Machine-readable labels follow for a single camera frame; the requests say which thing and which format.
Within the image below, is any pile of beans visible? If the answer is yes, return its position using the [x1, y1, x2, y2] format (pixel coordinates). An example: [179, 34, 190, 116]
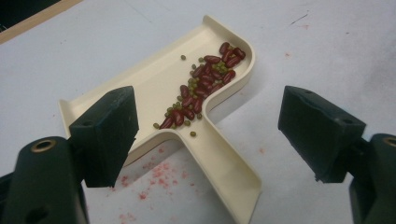
[151, 41, 248, 138]

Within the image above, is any cream plastic dustpan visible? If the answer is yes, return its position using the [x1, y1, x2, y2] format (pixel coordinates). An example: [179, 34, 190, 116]
[58, 14, 263, 224]

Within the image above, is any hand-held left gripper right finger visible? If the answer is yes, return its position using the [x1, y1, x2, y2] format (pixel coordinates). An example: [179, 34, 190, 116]
[277, 85, 368, 184]

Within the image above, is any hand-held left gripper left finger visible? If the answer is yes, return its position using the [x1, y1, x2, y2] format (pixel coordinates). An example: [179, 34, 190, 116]
[68, 85, 140, 189]

